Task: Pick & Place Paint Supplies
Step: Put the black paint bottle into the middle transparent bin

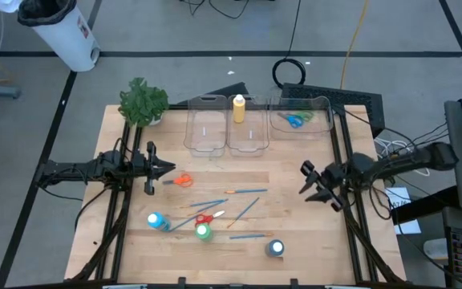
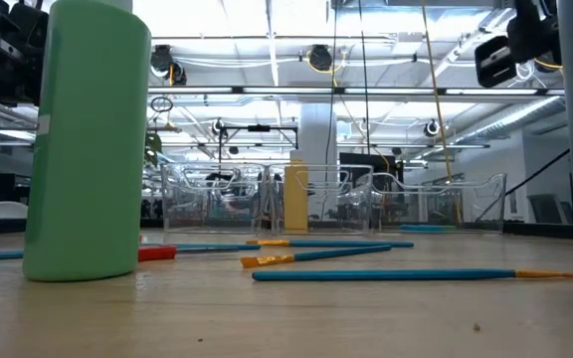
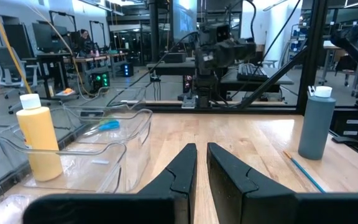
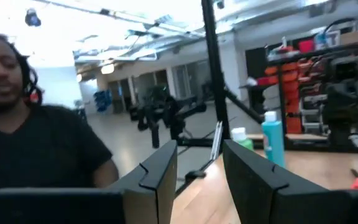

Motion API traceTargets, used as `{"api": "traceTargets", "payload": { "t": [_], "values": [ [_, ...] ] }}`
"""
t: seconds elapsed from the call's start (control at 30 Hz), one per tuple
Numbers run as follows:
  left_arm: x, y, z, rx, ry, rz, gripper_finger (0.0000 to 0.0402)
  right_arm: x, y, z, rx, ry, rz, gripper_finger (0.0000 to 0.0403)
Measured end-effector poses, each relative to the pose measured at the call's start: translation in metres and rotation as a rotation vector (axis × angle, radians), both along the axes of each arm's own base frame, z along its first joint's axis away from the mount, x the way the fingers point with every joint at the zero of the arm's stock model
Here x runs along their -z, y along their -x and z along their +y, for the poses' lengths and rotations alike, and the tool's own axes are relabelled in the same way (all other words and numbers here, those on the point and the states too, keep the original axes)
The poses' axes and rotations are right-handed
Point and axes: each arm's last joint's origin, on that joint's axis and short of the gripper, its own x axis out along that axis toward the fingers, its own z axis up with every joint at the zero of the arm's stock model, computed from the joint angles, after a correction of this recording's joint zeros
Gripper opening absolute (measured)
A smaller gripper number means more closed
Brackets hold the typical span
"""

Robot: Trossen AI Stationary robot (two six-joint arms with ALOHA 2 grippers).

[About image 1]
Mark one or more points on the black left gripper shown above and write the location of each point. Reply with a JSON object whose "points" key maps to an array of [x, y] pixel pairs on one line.
{"points": [[151, 168]]}

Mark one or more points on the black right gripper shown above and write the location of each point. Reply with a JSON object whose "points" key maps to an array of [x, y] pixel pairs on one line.
{"points": [[331, 178]]}

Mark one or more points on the light blue paint bottle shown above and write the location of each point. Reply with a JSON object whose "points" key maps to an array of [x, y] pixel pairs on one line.
{"points": [[160, 222]]}

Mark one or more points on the dark blue paint bottle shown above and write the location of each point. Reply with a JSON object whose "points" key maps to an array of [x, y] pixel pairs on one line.
{"points": [[272, 251]]}

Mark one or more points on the green paint bottle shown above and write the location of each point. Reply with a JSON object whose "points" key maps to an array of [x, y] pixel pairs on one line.
{"points": [[205, 234]]}

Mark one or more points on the yellow paint bottle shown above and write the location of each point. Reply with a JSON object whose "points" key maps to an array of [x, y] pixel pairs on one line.
{"points": [[239, 112]]}

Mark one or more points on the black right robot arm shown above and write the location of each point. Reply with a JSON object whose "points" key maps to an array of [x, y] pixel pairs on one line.
{"points": [[407, 160]]}

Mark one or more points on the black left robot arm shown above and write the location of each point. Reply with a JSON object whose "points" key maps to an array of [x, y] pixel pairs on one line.
{"points": [[74, 168]]}

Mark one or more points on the clear narrow plastic bin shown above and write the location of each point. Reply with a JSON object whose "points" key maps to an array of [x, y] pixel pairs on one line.
{"points": [[199, 136], [247, 140]]}

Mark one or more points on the green potted plant white pot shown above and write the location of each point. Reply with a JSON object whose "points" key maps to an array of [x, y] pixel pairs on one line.
{"points": [[143, 104]]}

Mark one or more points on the clear wide plastic bin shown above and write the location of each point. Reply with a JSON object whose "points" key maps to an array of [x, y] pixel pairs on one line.
{"points": [[319, 124]]}

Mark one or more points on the large black corner plate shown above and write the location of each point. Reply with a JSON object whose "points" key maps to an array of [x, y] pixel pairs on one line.
{"points": [[355, 98]]}

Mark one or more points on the white paper sheet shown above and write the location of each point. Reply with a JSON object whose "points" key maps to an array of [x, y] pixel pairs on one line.
{"points": [[409, 228]]}

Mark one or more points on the white label strip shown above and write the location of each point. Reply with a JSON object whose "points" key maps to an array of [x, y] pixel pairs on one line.
{"points": [[347, 287], [124, 287]]}

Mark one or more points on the small black corner plate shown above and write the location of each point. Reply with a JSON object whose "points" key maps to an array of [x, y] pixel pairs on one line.
{"points": [[231, 92]]}

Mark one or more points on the black desk leg bar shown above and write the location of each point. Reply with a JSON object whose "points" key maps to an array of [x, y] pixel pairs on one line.
{"points": [[423, 204]]}

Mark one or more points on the pale round object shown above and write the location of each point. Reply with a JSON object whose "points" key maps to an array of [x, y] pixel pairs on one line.
{"points": [[435, 249]]}

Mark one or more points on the white trash can black bag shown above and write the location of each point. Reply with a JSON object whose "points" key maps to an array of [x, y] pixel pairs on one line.
{"points": [[68, 40]]}

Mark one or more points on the black bracket clip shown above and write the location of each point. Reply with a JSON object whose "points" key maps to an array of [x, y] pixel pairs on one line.
{"points": [[181, 282], [294, 282]]}

